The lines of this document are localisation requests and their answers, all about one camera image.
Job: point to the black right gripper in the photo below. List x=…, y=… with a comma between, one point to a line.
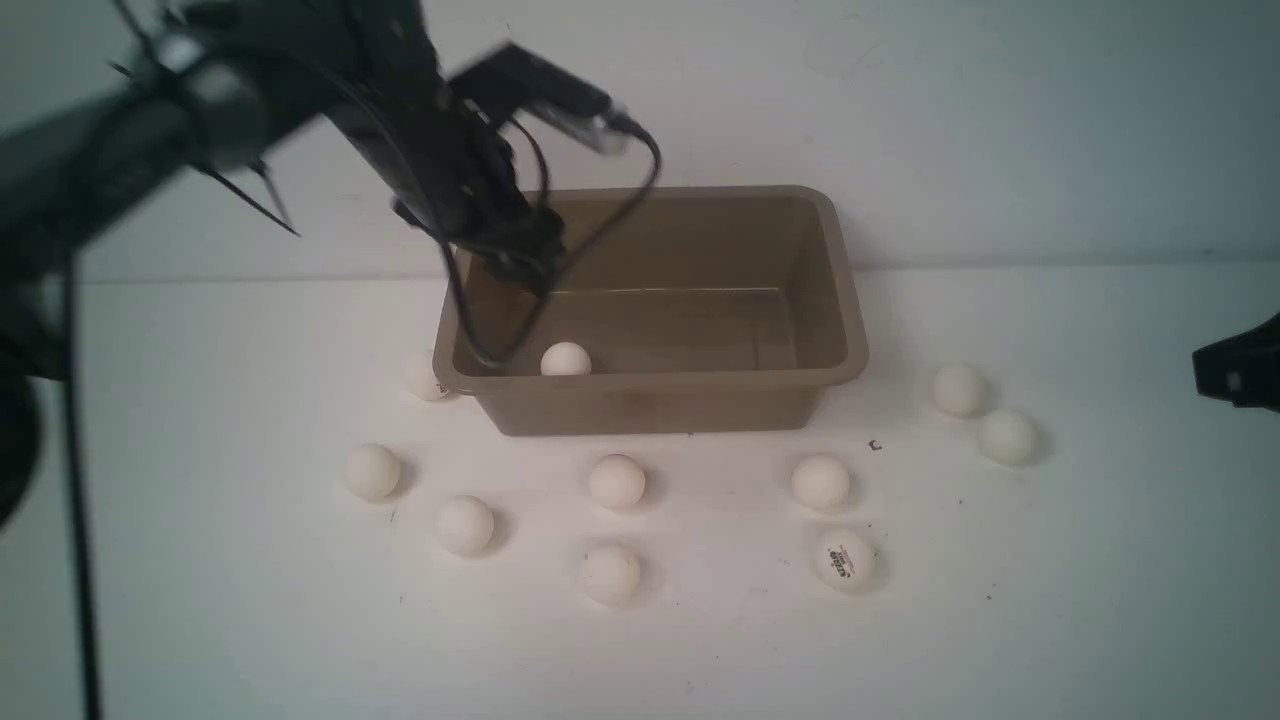
x=1242, y=370

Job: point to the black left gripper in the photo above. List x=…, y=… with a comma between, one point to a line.
x=452, y=176

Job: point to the white ball with logo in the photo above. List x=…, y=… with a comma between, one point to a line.
x=844, y=560

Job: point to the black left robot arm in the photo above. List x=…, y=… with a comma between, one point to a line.
x=215, y=87

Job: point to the brown plastic storage bin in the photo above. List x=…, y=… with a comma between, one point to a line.
x=708, y=309

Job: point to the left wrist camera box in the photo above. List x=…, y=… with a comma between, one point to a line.
x=510, y=79

